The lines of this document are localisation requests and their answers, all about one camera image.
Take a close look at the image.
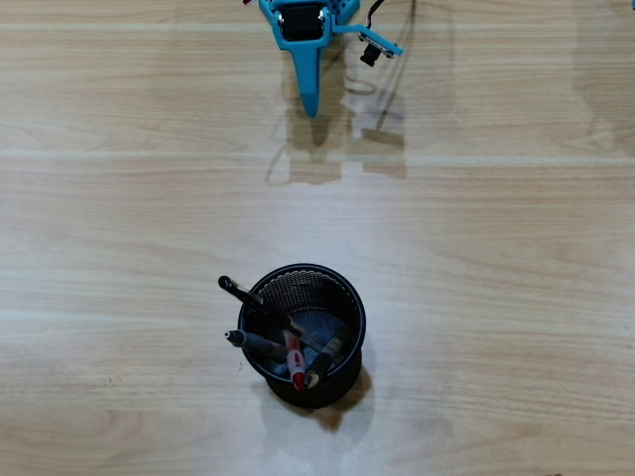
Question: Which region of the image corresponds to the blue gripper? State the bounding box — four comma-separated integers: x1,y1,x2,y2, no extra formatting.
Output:
257,0,361,120

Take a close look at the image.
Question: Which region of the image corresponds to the thin clear black capped pen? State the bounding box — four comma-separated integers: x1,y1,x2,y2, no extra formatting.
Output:
217,275,338,354

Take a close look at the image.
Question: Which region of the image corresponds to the grey grip clear pen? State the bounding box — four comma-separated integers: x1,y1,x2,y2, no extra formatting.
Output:
223,329,289,361

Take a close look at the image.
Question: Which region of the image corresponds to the black grip silver band pen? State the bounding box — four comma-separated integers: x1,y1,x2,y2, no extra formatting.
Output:
302,326,354,391

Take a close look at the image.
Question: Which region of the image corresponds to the red clear pen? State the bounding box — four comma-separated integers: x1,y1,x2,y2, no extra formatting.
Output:
282,329,307,393

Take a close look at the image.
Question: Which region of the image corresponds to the black mesh pen holder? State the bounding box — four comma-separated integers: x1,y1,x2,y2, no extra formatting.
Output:
236,262,367,410

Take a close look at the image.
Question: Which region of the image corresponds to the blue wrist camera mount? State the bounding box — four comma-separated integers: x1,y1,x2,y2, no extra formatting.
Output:
330,22,405,68

